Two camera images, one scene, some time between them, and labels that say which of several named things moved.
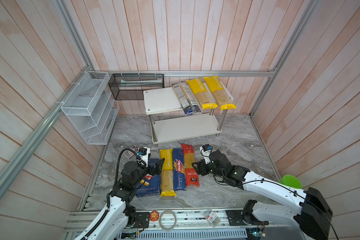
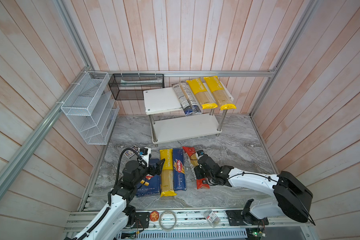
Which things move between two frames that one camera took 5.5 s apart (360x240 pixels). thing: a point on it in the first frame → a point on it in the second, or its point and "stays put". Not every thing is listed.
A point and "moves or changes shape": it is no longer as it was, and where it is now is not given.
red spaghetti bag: x=191 y=178 moves or changes shape
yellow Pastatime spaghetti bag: x=167 y=185 stays put
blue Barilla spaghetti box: x=179 y=169 stays put
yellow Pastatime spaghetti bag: x=204 y=98 stays put
